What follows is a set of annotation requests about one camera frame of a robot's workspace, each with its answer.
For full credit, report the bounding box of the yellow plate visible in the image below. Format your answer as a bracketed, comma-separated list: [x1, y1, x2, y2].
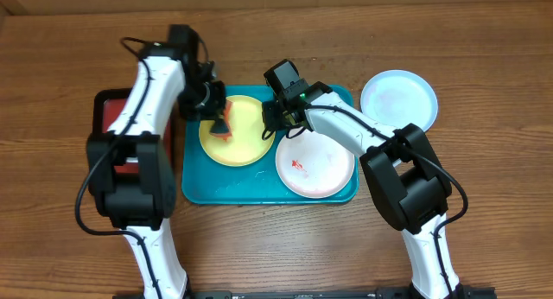
[199, 95, 275, 167]

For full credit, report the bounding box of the light blue plate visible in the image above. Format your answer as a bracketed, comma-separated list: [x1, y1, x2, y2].
[359, 70, 439, 131]

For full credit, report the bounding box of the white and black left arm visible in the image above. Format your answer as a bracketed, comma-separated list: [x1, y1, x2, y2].
[74, 24, 232, 298]

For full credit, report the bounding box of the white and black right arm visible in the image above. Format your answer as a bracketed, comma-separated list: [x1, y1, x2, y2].
[262, 60, 467, 298]

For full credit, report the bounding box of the teal plastic tray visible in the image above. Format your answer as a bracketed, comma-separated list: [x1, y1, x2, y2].
[181, 84, 360, 206]

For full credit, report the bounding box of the black tray with red liquid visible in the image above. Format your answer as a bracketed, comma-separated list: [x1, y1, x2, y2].
[92, 88, 175, 170]

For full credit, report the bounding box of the pink plate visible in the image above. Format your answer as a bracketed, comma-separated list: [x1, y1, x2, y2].
[275, 130, 355, 199]

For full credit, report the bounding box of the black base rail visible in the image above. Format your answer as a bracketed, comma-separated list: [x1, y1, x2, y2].
[112, 285, 498, 299]

